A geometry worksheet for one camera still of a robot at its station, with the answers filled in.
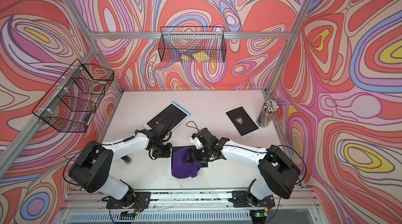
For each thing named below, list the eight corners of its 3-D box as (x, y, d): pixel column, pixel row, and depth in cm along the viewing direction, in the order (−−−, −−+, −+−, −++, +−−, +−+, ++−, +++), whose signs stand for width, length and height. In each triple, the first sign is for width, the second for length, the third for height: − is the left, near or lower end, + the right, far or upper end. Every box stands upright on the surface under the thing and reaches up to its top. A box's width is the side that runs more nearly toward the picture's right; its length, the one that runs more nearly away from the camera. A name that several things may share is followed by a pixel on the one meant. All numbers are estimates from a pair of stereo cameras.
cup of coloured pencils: (257, 127, 101) (266, 109, 87) (255, 118, 106) (263, 99, 92) (269, 127, 101) (280, 109, 87) (266, 118, 106) (275, 99, 92)
